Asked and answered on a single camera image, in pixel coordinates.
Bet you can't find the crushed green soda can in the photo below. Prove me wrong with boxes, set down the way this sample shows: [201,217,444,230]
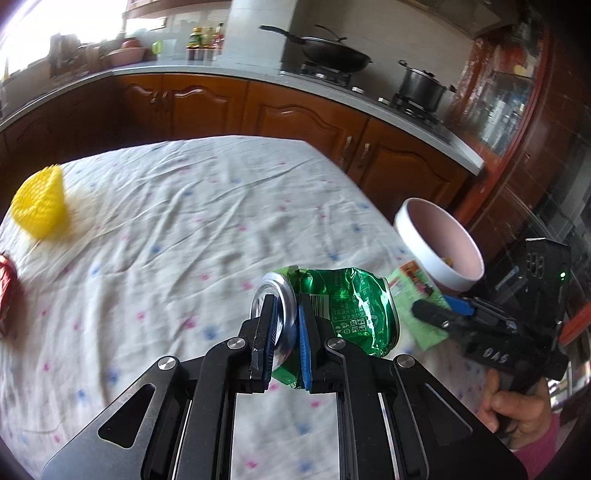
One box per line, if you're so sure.
[250,266,400,389]

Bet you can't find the green orange juice carton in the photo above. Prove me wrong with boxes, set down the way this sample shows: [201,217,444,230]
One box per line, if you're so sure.
[387,260,449,352]

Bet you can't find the red silver snack wrapper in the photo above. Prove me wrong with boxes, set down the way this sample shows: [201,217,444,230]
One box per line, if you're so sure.
[0,253,18,338]

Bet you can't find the pink white trash bucket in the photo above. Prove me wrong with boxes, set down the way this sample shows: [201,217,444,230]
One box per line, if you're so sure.
[394,197,485,293]

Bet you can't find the wooden upper kitchen cabinets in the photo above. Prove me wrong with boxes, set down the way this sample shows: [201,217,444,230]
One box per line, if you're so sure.
[123,0,219,19]

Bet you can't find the grey kitchen countertop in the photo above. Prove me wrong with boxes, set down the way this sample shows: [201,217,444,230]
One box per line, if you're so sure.
[1,60,485,176]

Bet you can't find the person right hand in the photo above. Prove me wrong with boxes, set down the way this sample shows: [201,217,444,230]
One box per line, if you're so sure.
[477,369,553,450]

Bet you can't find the white floral tablecloth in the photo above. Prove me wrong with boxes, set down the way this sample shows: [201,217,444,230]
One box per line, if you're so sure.
[1,136,411,477]

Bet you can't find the black gas stove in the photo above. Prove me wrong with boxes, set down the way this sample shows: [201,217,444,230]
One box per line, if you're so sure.
[279,61,452,144]

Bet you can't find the glass display cabinet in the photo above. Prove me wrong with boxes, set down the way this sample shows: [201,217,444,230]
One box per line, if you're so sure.
[444,17,552,226]

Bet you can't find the steel stock pot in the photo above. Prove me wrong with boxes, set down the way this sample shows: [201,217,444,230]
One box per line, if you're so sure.
[398,60,457,113]

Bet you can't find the black wok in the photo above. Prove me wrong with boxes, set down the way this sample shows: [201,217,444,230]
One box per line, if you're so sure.
[259,25,373,74]

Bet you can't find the yellow foam fruit net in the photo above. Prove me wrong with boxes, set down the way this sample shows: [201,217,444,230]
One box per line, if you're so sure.
[9,165,67,240]

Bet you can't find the condiment bottles group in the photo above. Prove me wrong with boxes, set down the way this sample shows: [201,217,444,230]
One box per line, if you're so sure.
[185,23,224,62]

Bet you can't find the pink basin on counter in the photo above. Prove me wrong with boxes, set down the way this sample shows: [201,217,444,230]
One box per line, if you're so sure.
[106,39,145,68]

